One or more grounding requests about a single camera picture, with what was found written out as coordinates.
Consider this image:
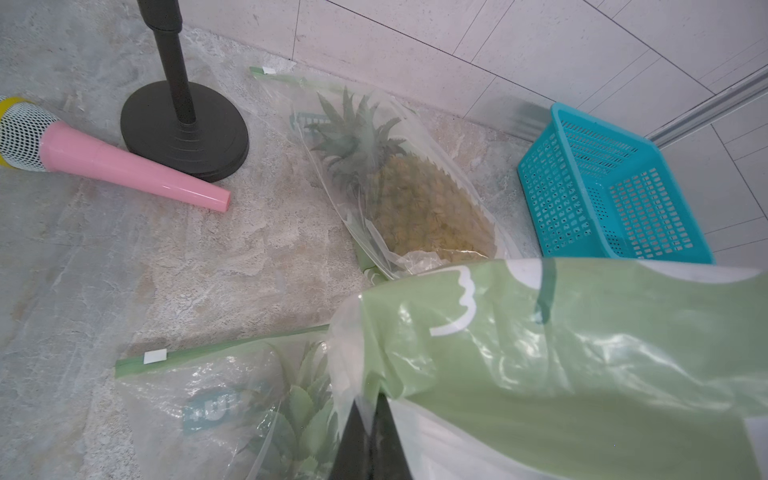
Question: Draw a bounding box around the back green pineapple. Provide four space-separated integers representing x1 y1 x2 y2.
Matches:
309 91 497 262

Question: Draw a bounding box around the teal plastic basket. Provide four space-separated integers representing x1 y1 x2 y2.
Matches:
517 103 714 264

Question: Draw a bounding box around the left yellow pineapple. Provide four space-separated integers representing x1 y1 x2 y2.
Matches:
239 341 339 479

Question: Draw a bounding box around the right aluminium corner post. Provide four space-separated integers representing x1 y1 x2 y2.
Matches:
647 67 767 149

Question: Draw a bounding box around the pink toy microphone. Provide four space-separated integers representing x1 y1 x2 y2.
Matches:
1 96 231 212

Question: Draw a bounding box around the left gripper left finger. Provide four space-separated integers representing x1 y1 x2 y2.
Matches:
328 403 370 480

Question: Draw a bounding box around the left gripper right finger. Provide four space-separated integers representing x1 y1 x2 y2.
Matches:
370 393 413 480

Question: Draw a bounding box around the zip-top bag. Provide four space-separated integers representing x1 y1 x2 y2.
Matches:
328 258 767 479
115 325 330 479
250 66 522 280

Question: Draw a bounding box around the black microphone stand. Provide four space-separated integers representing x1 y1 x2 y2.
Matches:
120 0 250 182

